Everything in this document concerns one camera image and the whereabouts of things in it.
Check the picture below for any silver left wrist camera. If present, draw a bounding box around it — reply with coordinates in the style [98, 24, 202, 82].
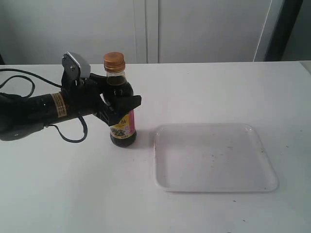
[62, 51, 91, 81]

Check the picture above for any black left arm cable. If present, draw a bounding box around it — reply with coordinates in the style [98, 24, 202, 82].
[0, 68, 88, 144]

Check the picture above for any dark soy sauce bottle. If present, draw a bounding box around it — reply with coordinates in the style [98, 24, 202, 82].
[103, 51, 137, 149]

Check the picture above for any white plastic tray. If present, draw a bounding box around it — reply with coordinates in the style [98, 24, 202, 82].
[154, 123, 278, 193]

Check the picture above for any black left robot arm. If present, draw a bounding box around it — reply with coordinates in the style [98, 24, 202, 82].
[0, 73, 141, 143]

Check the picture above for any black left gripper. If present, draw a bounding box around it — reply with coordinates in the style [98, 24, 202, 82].
[61, 73, 141, 126]

